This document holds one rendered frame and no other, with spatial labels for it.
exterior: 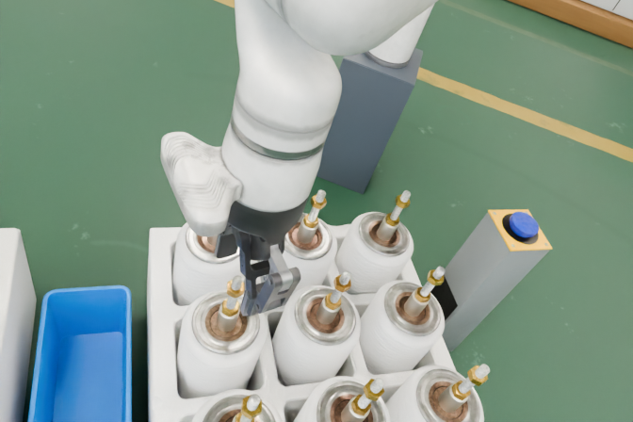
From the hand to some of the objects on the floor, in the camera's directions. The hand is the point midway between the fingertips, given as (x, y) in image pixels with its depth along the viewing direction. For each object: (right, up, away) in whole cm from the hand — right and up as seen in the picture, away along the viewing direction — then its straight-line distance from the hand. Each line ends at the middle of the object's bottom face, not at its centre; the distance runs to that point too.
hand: (239, 274), depth 51 cm
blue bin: (-23, -24, +19) cm, 38 cm away
